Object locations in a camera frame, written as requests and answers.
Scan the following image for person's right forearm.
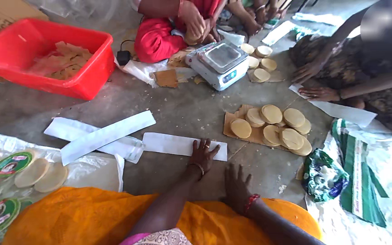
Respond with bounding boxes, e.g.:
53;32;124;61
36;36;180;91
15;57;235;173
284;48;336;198
244;195;326;245

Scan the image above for crumpled green plastic bag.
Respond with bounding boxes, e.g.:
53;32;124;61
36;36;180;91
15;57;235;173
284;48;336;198
302;148;350;203

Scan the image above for green white striped packaging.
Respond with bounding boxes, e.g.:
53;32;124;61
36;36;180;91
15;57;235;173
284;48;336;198
331;118;390;228

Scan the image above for person's right hand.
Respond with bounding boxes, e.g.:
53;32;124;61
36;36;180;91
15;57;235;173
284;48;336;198
219;163;261;216

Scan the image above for brown cardboard box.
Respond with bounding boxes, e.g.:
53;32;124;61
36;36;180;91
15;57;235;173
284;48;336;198
0;0;49;83

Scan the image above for person's left forearm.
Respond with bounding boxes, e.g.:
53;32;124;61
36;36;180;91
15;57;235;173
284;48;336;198
119;165;203;245

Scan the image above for green white plastic wrapper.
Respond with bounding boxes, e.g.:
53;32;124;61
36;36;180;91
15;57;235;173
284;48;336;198
292;25;320;42

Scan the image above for small brown cardboard piece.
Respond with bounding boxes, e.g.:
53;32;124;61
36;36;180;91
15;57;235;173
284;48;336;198
154;69;179;88

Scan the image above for person's left hand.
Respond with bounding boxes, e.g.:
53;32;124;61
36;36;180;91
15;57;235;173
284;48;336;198
189;138;221;181

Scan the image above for pile of papad scraps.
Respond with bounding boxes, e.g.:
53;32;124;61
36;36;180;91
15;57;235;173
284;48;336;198
29;41;94;81

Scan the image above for white paper strip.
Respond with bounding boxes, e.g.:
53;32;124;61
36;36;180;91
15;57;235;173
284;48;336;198
261;20;297;46
289;84;377;128
61;110;157;167
142;132;228;162
44;117;145;164
292;12;344;27

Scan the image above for white digital weighing scale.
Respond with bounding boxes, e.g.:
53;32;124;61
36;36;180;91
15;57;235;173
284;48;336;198
185;39;250;91

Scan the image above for pile of beige papads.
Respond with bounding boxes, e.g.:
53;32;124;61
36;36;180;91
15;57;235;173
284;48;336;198
240;43;277;83
230;104;313;156

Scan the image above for clear plastic sheet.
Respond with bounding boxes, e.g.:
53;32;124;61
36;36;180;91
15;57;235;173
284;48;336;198
29;0;135;34

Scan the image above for white plastic wrap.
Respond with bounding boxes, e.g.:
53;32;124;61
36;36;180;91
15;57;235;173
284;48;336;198
114;56;196;88

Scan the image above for person's legs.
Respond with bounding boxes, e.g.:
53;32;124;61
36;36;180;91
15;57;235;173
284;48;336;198
1;186;323;245

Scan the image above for translucent plastic sheet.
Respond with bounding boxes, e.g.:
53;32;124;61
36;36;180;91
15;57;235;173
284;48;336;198
0;131;125;244

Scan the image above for black power adapter with cable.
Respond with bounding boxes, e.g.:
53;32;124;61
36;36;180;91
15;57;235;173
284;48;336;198
117;40;136;66

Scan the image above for large red plastic tub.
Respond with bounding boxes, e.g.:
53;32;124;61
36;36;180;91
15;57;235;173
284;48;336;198
0;18;115;101

